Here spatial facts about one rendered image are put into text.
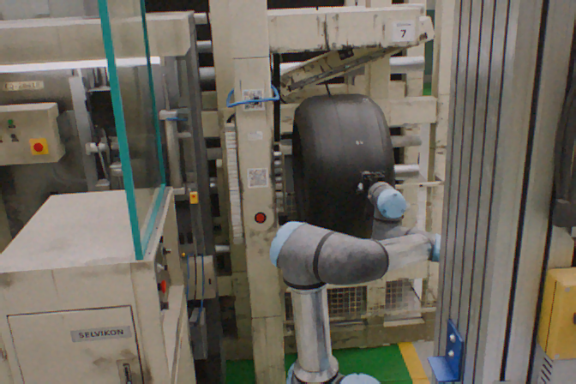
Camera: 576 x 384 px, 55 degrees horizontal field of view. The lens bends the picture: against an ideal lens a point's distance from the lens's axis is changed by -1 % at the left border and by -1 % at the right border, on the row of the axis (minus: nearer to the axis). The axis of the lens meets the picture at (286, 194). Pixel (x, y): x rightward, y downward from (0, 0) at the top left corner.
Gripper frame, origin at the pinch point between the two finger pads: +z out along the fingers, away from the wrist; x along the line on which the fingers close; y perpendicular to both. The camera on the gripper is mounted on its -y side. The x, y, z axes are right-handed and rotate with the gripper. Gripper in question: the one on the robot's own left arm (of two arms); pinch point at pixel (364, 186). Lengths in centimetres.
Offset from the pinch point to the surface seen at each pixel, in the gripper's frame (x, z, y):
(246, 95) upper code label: 37, 19, 31
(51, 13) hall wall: 372, 947, 157
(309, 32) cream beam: 10, 42, 53
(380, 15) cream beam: -17, 42, 58
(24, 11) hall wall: 423, 949, 163
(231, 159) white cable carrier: 44, 23, 9
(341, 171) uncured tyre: 7.4, 1.8, 5.2
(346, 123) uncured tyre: 3.5, 10.0, 20.2
